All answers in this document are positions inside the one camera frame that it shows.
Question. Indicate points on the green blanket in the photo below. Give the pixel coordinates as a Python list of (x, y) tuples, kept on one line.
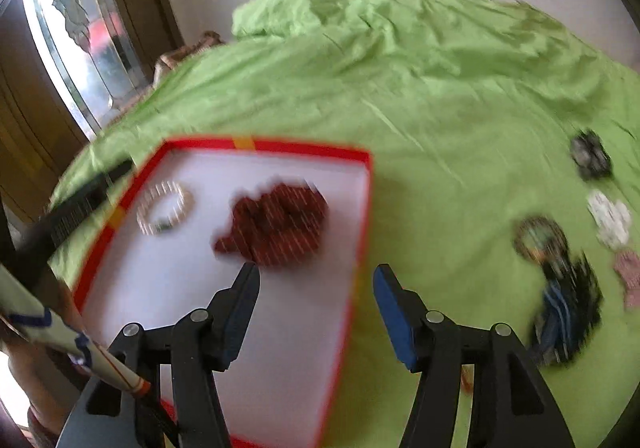
[(400, 103)]

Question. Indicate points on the red box with white inside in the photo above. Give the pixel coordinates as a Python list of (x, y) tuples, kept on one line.
[(280, 328)]

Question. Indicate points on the brown knitted blanket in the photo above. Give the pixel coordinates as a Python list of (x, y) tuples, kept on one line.
[(175, 60)]

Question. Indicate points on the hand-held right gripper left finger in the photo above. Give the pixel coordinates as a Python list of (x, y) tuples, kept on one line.
[(240, 310)]

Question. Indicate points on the person's left forearm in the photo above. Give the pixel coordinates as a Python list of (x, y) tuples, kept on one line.
[(30, 378)]

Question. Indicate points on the pink plaid scrunchie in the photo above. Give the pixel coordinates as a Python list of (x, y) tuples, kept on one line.
[(631, 278)]

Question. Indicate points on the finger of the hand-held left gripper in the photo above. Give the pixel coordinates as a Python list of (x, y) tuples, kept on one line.
[(75, 210)]

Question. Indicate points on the dark red dotted scrunchie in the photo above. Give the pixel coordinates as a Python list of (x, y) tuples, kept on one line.
[(280, 223)]

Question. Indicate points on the white scrunchie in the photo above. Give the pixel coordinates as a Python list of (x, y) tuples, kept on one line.
[(610, 220)]

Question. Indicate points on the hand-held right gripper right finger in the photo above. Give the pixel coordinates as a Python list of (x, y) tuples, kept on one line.
[(395, 323)]

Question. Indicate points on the black flower hair clip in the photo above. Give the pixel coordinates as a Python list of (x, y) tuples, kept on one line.
[(590, 155)]

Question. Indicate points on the wooden door frame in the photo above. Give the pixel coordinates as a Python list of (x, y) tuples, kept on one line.
[(30, 128)]

